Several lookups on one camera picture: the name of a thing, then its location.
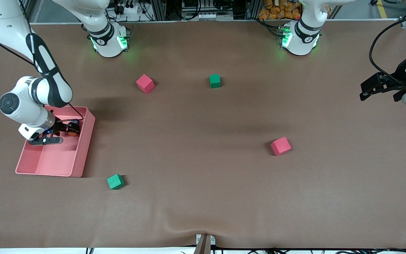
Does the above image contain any pink plastic bin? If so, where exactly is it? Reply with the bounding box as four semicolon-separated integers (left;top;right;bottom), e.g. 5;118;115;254
15;105;96;178

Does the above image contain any pink cube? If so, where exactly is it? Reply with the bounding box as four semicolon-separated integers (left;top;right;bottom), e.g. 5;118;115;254
136;74;155;94
271;137;292;156

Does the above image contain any orange snack packets pile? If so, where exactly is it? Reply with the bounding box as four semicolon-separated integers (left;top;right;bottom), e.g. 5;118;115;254
258;0;302;20

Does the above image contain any white power strip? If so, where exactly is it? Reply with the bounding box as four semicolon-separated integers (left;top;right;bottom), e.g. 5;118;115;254
113;0;151;15

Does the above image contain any brown table mat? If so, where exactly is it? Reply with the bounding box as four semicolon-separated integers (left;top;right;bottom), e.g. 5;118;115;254
0;19;406;249

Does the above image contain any white connector strip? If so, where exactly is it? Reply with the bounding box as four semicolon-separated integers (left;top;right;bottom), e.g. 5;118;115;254
195;12;234;21

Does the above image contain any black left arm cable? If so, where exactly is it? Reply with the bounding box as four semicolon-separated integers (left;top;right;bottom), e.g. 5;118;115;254
369;12;406;84

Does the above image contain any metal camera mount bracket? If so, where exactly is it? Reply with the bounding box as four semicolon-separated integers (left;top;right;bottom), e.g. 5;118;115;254
195;234;216;254

